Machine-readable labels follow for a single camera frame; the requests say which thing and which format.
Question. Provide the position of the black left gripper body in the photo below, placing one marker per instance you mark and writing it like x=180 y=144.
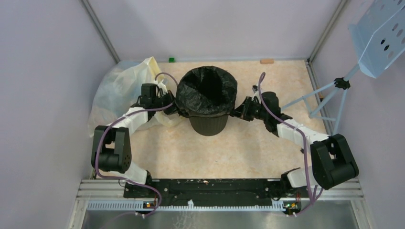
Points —
x=165 y=99

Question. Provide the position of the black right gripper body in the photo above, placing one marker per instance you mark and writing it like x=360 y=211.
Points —
x=253 y=110

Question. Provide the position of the black plastic trash bag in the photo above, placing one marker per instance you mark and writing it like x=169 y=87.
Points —
x=206 y=91

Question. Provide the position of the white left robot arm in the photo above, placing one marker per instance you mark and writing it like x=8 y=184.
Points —
x=111 y=153

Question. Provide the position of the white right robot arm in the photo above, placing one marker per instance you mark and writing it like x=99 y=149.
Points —
x=328 y=159

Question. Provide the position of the black plastic trash bin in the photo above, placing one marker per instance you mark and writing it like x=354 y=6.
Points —
x=209 y=126

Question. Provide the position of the translucent yellow plastic bag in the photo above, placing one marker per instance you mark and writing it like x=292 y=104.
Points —
x=120 y=89

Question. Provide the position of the tan wooden stick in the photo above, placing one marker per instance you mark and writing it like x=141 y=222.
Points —
x=267 y=61

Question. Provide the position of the light blue tripod stand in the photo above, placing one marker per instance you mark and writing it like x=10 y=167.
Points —
x=339 y=84

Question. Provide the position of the perforated light blue panel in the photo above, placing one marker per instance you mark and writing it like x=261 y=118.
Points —
x=378 y=35

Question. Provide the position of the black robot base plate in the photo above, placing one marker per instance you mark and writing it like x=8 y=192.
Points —
x=215 y=192

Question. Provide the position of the white slotted cable duct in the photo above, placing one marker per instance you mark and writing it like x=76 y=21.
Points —
x=145 y=206

